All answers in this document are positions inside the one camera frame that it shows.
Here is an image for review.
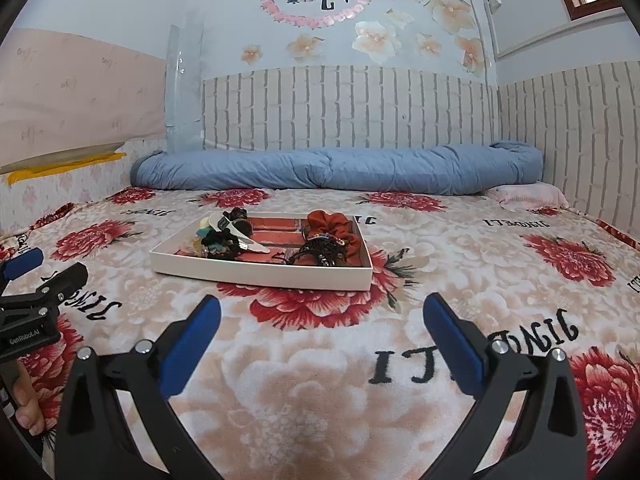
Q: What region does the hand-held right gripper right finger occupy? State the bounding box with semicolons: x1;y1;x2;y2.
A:
420;292;587;480

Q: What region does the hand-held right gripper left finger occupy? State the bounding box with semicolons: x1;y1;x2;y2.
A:
54;294;223;480

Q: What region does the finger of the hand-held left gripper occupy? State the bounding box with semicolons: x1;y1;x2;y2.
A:
27;261;90;311
0;247;45;291

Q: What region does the white tray with red lining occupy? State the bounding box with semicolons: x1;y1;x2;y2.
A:
150;210;375;292

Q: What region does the black scrunchie with silver ring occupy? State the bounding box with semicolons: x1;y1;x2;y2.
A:
205;230;251;261

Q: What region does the black patterned hair tie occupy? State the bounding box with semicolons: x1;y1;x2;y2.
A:
287;235;351;267

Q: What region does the rust red scrunchie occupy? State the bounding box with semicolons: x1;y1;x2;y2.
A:
302;210;363;261

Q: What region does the person's left hand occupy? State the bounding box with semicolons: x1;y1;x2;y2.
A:
11;360;48;436

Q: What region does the yellow tape strip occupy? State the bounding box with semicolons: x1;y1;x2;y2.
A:
5;152;127;187

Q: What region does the floral printed blanket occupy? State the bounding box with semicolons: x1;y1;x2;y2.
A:
0;185;640;480

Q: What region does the pink pillow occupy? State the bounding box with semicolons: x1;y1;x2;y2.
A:
485;182;571;211

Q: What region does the pink padded headboard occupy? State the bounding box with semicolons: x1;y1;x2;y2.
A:
0;27;168;173

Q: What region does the blue rolled quilt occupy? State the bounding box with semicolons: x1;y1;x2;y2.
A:
130;141;545;197

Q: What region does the clear plastic sheet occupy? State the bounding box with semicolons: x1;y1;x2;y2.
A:
165;15;206;153

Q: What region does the white wall pipe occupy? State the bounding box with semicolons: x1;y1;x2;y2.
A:
467;0;501;83

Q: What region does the group of flower wall stickers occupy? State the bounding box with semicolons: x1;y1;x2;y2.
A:
241;0;488;78

